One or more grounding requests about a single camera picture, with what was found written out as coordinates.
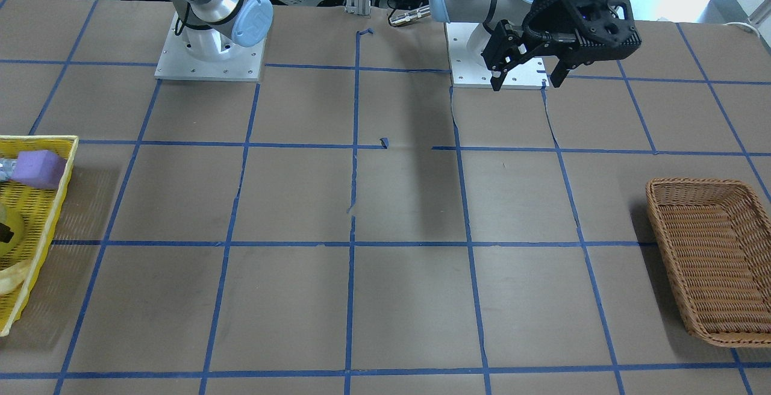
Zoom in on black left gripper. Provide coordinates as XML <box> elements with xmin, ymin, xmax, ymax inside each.
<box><xmin>480</xmin><ymin>0</ymin><xmax>641</xmax><ymax>92</ymax></box>

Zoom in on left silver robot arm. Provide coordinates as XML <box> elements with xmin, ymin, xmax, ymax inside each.
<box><xmin>429</xmin><ymin>0</ymin><xmax>642</xmax><ymax>91</ymax></box>

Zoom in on brown wicker basket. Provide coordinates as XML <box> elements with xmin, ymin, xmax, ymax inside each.
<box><xmin>645</xmin><ymin>178</ymin><xmax>770</xmax><ymax>348</ymax></box>

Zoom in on purple foam block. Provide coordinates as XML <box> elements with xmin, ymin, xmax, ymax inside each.
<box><xmin>10</xmin><ymin>150</ymin><xmax>67</xmax><ymax>190</ymax></box>

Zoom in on yellow plastic tray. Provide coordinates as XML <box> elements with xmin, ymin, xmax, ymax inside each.
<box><xmin>2</xmin><ymin>136</ymin><xmax>80</xmax><ymax>337</ymax></box>

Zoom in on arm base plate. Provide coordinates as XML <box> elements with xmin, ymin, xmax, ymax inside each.
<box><xmin>154</xmin><ymin>13</ymin><xmax>267</xmax><ymax>82</ymax></box>
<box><xmin>445</xmin><ymin>22</ymin><xmax>548</xmax><ymax>90</ymax></box>

